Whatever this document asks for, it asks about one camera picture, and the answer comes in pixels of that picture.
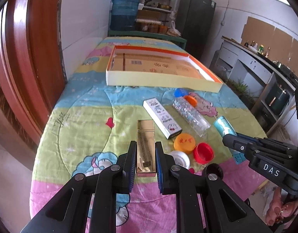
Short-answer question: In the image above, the white plastic cap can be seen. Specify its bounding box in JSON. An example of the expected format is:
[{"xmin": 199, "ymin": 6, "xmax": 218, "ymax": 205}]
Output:
[{"xmin": 169, "ymin": 150, "xmax": 190, "ymax": 169}]

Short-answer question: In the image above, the gold rectangular box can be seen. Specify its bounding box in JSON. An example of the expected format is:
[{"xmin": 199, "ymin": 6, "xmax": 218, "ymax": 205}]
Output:
[{"xmin": 136, "ymin": 119, "xmax": 156, "ymax": 177}]

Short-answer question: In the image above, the orange lid with red text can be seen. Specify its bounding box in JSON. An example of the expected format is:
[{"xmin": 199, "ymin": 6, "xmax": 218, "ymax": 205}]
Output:
[{"xmin": 173, "ymin": 133, "xmax": 196, "ymax": 155}]

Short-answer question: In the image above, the teal patterned tube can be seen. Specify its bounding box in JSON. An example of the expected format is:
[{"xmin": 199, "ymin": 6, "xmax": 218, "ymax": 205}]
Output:
[{"xmin": 213, "ymin": 116, "xmax": 246, "ymax": 165}]

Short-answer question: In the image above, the white cartoon printed box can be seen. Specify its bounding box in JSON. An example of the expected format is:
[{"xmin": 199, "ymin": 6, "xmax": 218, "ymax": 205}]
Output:
[{"xmin": 143, "ymin": 98, "xmax": 182, "ymax": 139}]

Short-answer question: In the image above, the red plastic cap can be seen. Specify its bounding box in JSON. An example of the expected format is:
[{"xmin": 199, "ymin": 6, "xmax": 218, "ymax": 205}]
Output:
[{"xmin": 193, "ymin": 143, "xmax": 214, "ymax": 165}]

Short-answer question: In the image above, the clear glitter plastic bottle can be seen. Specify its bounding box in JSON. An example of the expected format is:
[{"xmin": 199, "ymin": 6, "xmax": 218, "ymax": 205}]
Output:
[{"xmin": 173, "ymin": 97, "xmax": 211, "ymax": 137}]

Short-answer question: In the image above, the translucent orange cap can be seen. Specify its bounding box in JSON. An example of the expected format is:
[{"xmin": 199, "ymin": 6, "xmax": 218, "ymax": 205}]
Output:
[{"xmin": 184, "ymin": 95, "xmax": 198, "ymax": 107}]

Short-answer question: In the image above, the blue plastic cap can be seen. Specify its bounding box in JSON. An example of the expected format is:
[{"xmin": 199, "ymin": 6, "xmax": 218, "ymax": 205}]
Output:
[{"xmin": 174, "ymin": 88, "xmax": 189, "ymax": 98}]

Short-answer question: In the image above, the person's hand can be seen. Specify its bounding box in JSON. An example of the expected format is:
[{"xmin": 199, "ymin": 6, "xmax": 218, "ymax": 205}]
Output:
[{"xmin": 265, "ymin": 187, "xmax": 298, "ymax": 226}]

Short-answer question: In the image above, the dark green rice cooker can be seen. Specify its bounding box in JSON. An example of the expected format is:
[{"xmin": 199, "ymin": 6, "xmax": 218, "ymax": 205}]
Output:
[{"xmin": 265, "ymin": 83, "xmax": 290, "ymax": 115}]

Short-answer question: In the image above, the colourful cartoon bed quilt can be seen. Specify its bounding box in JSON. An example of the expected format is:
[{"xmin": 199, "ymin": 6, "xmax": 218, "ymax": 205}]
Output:
[{"xmin": 29, "ymin": 37, "xmax": 266, "ymax": 232}]

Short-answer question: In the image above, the white kitchen counter cabinet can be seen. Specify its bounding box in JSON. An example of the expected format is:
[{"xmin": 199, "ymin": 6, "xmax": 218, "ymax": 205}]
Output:
[{"xmin": 210, "ymin": 36, "xmax": 295, "ymax": 136}]

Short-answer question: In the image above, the potted green plant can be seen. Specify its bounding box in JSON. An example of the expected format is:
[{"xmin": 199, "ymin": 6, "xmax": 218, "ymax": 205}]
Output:
[{"xmin": 226, "ymin": 79, "xmax": 255, "ymax": 102}]

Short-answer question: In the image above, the large orange-rimmed cardboard tray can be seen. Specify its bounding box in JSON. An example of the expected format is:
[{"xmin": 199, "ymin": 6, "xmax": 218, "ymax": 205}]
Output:
[{"xmin": 106, "ymin": 45, "xmax": 223, "ymax": 93}]

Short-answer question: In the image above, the green low bench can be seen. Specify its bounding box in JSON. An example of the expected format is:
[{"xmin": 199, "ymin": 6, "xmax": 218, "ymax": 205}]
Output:
[{"xmin": 107, "ymin": 30, "xmax": 187, "ymax": 50}]

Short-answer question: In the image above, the white plastic bag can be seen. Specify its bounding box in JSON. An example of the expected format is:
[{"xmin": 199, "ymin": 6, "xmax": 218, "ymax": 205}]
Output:
[{"xmin": 166, "ymin": 21, "xmax": 181, "ymax": 37}]

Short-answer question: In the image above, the brown wooden door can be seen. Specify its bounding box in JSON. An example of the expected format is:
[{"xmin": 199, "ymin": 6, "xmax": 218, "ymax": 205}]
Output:
[{"xmin": 0, "ymin": 0, "xmax": 65, "ymax": 144}]

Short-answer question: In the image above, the black refrigerator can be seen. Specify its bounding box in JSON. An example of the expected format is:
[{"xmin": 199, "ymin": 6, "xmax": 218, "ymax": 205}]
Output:
[{"xmin": 175, "ymin": 0, "xmax": 216, "ymax": 60}]

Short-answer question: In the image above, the blue water jug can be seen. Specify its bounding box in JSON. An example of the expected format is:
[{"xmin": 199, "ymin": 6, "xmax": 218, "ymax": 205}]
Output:
[{"xmin": 110, "ymin": 0, "xmax": 139, "ymax": 31}]

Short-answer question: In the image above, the metal kitchen shelf rack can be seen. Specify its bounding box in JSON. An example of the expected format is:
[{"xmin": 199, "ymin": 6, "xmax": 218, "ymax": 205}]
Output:
[{"xmin": 135, "ymin": 0, "xmax": 177, "ymax": 35}]

